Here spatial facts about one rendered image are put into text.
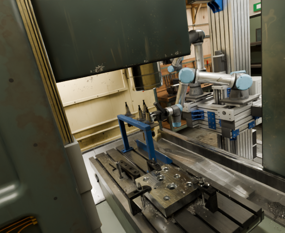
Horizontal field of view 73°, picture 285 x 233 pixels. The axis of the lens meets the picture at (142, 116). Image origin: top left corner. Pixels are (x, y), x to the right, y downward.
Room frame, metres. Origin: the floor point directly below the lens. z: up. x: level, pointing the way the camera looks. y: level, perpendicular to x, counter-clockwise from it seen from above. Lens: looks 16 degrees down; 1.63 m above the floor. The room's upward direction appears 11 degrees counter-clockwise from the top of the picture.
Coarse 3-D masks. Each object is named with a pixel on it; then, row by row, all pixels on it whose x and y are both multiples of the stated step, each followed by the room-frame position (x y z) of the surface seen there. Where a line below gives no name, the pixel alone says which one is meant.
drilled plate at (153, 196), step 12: (168, 168) 1.01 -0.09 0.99; (144, 180) 0.95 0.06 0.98; (156, 180) 0.92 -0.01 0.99; (168, 180) 0.90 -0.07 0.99; (180, 180) 0.88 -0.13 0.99; (192, 180) 0.86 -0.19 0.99; (156, 192) 0.82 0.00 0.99; (168, 192) 0.80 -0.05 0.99; (180, 192) 0.79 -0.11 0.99; (192, 192) 0.78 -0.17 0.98; (156, 204) 0.77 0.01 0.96; (168, 204) 0.72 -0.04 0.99; (180, 204) 0.74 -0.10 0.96
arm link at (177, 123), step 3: (174, 117) 1.57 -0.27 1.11; (177, 117) 1.56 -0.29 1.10; (180, 117) 1.58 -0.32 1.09; (174, 120) 1.57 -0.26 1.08; (177, 120) 1.56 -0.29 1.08; (180, 120) 1.58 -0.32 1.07; (174, 123) 1.57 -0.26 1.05; (177, 123) 1.56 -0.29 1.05; (180, 123) 1.58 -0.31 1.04; (174, 126) 1.58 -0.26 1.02; (177, 126) 1.57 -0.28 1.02
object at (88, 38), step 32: (32, 0) 0.69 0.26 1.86; (64, 0) 0.73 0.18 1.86; (96, 0) 0.78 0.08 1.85; (128, 0) 0.84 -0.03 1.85; (160, 0) 0.90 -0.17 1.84; (64, 32) 0.72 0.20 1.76; (96, 32) 0.77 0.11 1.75; (128, 32) 0.83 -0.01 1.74; (160, 32) 0.89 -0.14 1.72; (64, 64) 0.71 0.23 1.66; (96, 64) 0.76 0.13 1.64; (128, 64) 0.82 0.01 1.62
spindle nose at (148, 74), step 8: (152, 64) 0.92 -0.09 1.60; (128, 72) 0.98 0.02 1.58; (136, 72) 0.92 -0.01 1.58; (144, 72) 0.91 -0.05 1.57; (152, 72) 0.91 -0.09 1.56; (160, 72) 0.95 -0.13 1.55; (136, 80) 0.93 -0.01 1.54; (144, 80) 0.91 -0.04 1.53; (152, 80) 0.91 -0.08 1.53; (160, 80) 0.94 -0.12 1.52; (136, 88) 0.93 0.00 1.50; (144, 88) 0.91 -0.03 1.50; (152, 88) 0.91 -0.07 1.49
